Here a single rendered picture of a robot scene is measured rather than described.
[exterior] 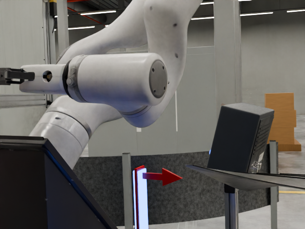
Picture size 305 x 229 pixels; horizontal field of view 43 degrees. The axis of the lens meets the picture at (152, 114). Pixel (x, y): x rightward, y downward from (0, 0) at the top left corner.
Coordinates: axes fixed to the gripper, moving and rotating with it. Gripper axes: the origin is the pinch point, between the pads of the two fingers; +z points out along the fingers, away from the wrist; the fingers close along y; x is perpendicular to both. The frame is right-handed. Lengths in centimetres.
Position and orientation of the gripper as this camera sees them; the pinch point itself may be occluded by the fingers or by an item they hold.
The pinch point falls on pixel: (18, 78)
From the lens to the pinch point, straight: 80.6
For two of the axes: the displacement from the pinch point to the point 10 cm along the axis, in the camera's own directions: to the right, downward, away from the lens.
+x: 0.5, -10.0, -0.1
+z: -8.7, -0.5, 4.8
